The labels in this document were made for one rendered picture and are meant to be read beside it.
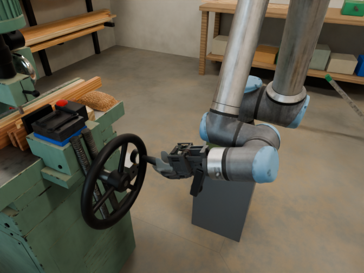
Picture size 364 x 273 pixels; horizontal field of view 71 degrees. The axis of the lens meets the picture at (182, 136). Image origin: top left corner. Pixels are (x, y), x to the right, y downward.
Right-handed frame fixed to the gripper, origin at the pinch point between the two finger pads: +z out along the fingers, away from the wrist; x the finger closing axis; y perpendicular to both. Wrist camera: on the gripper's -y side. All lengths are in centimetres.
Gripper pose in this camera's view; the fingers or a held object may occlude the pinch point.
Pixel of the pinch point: (157, 167)
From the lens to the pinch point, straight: 83.6
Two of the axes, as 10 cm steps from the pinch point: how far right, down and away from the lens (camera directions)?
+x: -4.2, 5.3, -7.4
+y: -3.0, -8.5, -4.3
